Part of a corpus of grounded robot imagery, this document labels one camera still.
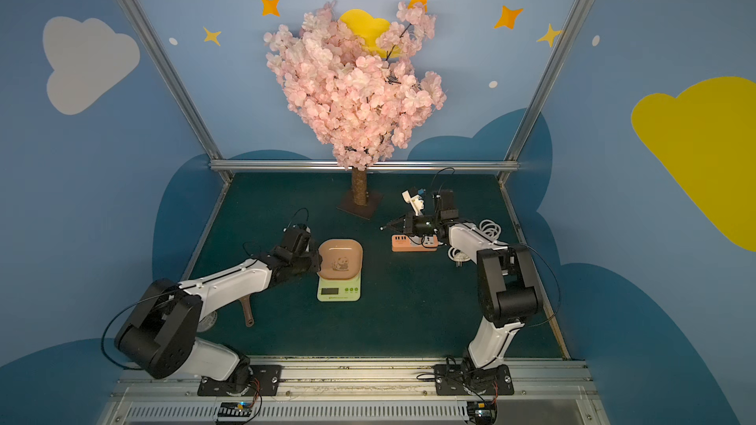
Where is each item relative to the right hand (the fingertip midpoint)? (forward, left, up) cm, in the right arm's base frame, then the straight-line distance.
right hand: (392, 224), depth 89 cm
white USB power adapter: (+2, -13, -11) cm, 17 cm away
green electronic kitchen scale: (-17, +15, -12) cm, 26 cm away
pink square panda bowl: (-7, +16, -10) cm, 20 cm away
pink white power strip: (-7, -7, 0) cm, 10 cm away
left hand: (-8, +23, -8) cm, 25 cm away
